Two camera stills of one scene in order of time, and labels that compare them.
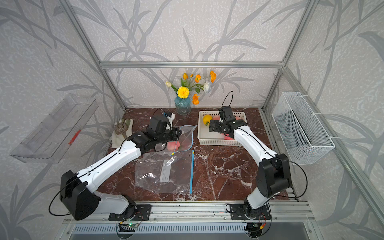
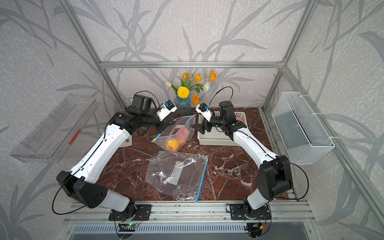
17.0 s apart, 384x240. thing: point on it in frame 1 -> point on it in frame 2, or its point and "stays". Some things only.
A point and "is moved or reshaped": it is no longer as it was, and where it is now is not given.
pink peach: (173, 146) -> (182, 134)
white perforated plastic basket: (206, 137) stays
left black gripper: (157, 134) -> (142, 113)
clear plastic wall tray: (52, 139) stays
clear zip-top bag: (185, 141) is moved or reshaped
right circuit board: (254, 228) stays
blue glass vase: (183, 105) stays
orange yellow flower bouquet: (186, 86) stays
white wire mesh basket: (304, 137) stays
